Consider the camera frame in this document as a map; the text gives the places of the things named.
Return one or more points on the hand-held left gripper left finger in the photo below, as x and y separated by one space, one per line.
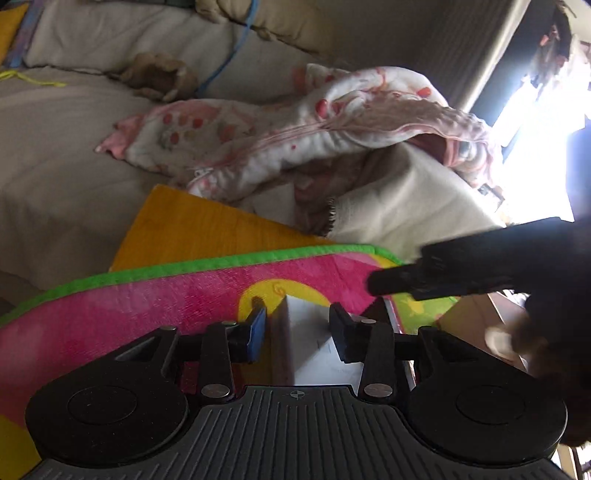
256 333

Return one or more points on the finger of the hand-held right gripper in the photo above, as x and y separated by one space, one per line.
397 281

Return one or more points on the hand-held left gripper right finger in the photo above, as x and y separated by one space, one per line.
339 337

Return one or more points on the white small box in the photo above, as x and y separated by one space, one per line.
304 327

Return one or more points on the cream sofa cover cloth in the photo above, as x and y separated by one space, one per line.
415 198

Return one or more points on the colourful printed play mat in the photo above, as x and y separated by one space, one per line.
138 304

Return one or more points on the pink and white printed blanket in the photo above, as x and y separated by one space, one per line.
277 129

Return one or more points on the hanging laundry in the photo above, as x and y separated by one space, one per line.
561 41

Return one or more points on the grey curtain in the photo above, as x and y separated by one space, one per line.
415 41

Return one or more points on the beige sofa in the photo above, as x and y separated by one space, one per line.
55 161

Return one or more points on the brown plush toy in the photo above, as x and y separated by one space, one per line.
157 74

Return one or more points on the beige cushion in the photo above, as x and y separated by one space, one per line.
277 18

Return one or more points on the colourful printed cushion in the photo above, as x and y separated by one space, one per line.
11 27

